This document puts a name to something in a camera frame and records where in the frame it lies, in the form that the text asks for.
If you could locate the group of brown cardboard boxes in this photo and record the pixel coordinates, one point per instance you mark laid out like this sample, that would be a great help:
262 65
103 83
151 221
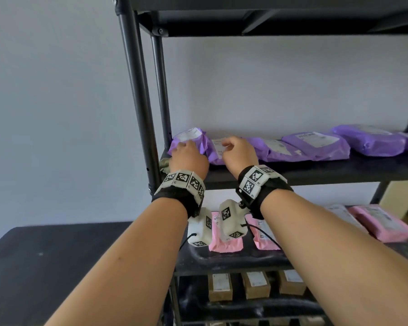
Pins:
255 285

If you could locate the person's left hand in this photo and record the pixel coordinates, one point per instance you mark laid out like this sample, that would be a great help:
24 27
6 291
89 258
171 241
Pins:
190 159

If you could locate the person's left forearm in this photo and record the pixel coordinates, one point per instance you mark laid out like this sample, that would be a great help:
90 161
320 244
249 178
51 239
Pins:
122 275

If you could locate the person's right forearm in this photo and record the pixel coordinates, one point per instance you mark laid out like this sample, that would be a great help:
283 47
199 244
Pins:
333 261

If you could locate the dark metal shelf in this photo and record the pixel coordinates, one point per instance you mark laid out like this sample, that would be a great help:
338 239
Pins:
137 98

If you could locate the person's right hand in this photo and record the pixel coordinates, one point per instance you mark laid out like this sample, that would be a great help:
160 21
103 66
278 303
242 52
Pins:
241 156

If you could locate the white marker cube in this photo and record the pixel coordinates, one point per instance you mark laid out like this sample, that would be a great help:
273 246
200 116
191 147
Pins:
231 222

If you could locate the black marker wristband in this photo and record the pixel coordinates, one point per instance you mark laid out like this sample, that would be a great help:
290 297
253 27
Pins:
176 196
272 193

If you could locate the black low table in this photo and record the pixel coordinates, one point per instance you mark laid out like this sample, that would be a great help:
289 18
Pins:
54 268

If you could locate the green and pink cleaning cloth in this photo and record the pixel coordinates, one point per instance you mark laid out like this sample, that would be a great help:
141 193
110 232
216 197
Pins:
165 166

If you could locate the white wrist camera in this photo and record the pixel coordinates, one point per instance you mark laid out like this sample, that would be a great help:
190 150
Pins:
199 230

